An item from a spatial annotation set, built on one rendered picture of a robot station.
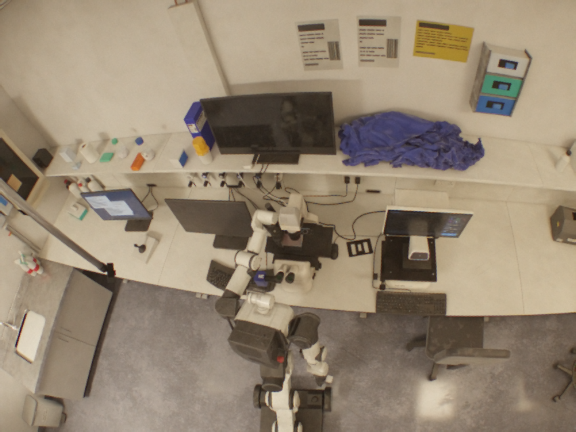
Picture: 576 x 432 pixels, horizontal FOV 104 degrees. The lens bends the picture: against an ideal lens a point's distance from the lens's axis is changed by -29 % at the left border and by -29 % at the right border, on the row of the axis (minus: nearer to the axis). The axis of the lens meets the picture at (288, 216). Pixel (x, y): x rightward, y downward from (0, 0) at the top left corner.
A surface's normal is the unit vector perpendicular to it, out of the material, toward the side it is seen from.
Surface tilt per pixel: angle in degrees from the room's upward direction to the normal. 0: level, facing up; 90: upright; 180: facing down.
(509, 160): 0
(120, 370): 0
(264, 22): 90
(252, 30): 90
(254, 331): 21
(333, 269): 0
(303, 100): 86
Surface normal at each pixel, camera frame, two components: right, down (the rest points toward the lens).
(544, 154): -0.16, -0.53
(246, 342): -0.14, -0.80
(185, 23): -0.16, 0.84
